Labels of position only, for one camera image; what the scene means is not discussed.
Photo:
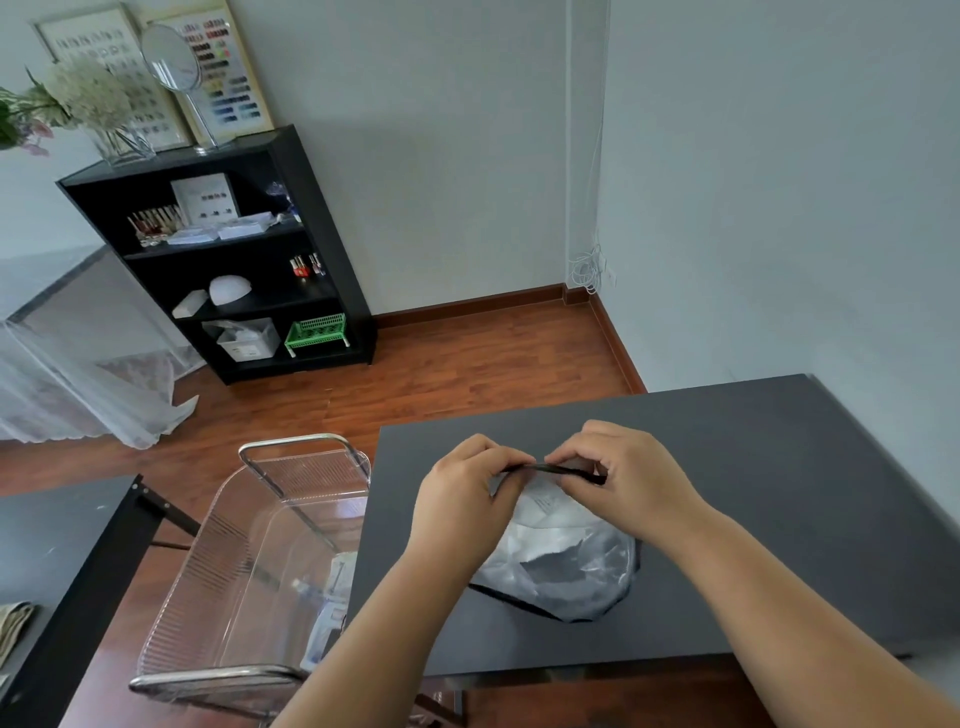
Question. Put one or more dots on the person's left hand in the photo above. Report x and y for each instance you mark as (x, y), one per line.
(450, 517)

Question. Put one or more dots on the person's right hand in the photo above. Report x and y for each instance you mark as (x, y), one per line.
(637, 487)

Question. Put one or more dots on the person's left thumb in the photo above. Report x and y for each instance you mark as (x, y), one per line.
(506, 484)

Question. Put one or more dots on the person's right thumb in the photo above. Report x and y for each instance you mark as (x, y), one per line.
(574, 484)

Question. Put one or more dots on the clear zip pouch black trim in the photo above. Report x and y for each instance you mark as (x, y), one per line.
(570, 577)

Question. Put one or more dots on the person's left forearm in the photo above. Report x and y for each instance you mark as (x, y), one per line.
(375, 645)

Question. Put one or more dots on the person's right forearm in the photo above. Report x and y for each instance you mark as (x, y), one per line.
(787, 630)

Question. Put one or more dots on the white packet in pouch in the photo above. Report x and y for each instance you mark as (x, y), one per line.
(551, 529)

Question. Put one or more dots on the white packets in basket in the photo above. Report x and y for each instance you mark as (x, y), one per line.
(330, 615)

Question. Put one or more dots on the green plastic basket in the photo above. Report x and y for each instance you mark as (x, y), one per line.
(319, 334)

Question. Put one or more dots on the clear plastic storage box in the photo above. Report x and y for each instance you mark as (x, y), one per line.
(247, 341)

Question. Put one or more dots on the small red bottles group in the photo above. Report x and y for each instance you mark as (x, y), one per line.
(306, 265)

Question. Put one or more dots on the black bookshelf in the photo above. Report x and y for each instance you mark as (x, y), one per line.
(300, 225)

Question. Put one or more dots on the white dome nail lamp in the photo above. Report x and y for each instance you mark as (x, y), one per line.
(229, 289)

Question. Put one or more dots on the clear glass stand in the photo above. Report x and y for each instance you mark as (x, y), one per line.
(283, 199)

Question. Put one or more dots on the white oblong box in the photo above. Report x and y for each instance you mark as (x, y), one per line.
(189, 304)

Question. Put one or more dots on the white flat tray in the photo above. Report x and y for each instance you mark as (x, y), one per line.
(246, 226)
(191, 235)

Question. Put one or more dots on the white display card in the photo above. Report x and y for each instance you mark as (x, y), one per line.
(204, 198)

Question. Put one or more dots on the row of nail polish bottles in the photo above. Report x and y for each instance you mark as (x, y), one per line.
(156, 223)

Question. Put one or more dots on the white lace curtain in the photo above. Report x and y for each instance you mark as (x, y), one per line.
(82, 375)

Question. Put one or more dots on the black side table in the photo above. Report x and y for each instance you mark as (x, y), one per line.
(60, 555)

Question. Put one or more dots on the framed colour swatch chart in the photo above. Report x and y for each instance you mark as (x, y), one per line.
(229, 82)

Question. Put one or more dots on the beige folded cloth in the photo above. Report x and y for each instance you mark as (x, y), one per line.
(13, 630)

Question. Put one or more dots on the clear glass vase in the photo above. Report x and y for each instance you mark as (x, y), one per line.
(120, 144)

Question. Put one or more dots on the round chrome table mirror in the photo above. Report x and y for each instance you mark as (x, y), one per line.
(171, 58)

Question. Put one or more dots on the framed nail sample chart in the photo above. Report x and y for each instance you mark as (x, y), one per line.
(131, 82)

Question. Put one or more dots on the white flower bouquet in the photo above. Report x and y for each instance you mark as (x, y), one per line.
(86, 94)

